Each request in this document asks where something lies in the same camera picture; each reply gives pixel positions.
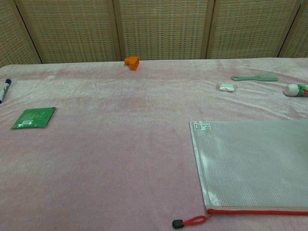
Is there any green foil sachet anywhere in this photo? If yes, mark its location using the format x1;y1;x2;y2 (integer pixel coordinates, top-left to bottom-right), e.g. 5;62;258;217
11;107;57;130

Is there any woven bamboo folding screen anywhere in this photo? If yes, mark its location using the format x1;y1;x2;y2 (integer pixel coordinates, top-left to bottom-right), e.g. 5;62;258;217
0;0;308;68

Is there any green plastic comb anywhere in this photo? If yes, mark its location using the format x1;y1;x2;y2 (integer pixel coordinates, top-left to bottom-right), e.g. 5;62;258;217
231;74;279;82

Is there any blue-capped white marker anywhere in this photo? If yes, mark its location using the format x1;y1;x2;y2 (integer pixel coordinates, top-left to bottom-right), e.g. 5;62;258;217
0;78;13;104

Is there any white green toothpaste tube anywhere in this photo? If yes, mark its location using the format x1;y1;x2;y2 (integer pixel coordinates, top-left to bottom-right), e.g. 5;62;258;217
283;83;308;97

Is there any pink plush table cloth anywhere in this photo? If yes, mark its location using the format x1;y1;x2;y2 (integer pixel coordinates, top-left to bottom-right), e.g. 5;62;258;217
0;57;308;231

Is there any clear mesh zipper pouch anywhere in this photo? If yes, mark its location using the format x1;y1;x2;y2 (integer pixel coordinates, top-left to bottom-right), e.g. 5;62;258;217
172;119;308;229

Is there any orange plastic block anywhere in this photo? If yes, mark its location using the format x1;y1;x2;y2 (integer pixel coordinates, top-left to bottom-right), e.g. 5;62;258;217
124;56;140;71

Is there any small white wrapped packet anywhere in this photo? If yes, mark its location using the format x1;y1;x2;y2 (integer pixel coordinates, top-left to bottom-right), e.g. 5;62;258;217
216;81;238;92

